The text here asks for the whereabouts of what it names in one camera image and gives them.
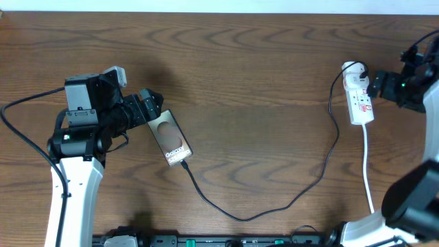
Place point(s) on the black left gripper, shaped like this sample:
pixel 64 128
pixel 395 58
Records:
pixel 153 110

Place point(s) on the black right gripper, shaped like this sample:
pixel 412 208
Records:
pixel 387 91

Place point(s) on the Galaxy S25 Ultra smartphone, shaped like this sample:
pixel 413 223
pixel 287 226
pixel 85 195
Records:
pixel 170 138

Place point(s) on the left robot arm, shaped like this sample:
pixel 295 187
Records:
pixel 97 113

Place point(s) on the white power strip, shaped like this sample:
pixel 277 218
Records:
pixel 355 83

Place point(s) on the black mounting rail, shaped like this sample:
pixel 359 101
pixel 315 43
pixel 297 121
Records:
pixel 210 241

